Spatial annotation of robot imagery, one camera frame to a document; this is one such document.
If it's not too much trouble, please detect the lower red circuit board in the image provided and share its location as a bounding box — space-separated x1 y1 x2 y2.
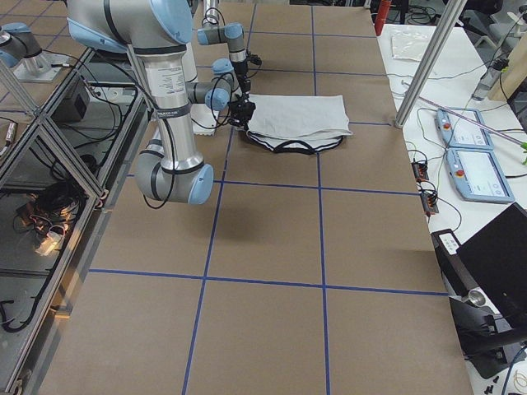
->
420 190 439 217

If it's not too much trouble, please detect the black laptop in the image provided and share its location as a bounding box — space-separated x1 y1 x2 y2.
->
457 202 526 328

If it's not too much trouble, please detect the silver reach grabber stick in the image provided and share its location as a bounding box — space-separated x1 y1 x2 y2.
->
418 96 526 153

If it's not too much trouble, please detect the aluminium frame post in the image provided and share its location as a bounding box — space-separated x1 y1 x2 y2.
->
394 0 467 128

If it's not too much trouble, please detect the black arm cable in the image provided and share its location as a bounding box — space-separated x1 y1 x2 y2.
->
142 69 244 211

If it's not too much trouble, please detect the aluminium side frame rail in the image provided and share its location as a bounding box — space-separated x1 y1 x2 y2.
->
1 51 147 394

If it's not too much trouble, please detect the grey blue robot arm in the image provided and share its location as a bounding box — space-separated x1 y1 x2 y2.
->
67 1 255 205
197 1 250 99

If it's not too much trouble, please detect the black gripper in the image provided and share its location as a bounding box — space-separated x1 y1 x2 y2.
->
233 60 250 91
228 92 255 123

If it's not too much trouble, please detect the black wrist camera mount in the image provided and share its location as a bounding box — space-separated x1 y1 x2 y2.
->
247 53 262 67

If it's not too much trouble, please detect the lower blue teach pendant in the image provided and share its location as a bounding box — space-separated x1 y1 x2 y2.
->
446 148 515 204

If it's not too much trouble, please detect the red fire extinguisher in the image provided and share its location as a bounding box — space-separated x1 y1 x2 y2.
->
374 0 392 36

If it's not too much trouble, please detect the red circuit board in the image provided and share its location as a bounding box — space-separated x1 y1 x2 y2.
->
420 190 439 217
411 161 429 182

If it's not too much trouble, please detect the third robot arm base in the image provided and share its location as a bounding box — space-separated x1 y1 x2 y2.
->
1 22 58 83

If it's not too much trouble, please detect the white plastic bag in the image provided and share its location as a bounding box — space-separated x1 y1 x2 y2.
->
391 31 431 62

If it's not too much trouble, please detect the black power supply box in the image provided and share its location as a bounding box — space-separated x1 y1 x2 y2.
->
51 80 90 123

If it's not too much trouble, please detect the blue teach pendant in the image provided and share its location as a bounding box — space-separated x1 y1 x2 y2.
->
446 148 515 204
436 109 494 151

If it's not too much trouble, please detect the grey cartoon print t-shirt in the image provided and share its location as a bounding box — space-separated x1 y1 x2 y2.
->
245 95 353 155

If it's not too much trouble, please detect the upper red circuit board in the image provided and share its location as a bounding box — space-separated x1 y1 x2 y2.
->
411 161 429 182

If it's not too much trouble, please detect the upper blue teach pendant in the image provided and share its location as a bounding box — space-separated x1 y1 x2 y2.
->
436 109 494 151

